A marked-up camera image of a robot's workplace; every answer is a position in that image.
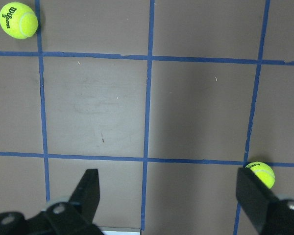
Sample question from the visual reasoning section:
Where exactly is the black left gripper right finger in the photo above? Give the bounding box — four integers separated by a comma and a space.
236, 167, 294, 235

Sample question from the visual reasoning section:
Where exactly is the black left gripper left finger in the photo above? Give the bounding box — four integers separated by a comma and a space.
40, 168, 100, 225

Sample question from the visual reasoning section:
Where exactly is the tennis ball upper middle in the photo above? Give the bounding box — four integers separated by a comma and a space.
245, 162, 275, 189

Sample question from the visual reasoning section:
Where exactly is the tennis ball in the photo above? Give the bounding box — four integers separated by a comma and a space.
245, 162, 275, 189
0, 2, 38, 40

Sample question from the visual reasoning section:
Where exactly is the tennis ball centre left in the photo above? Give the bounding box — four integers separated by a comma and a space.
0, 2, 38, 40

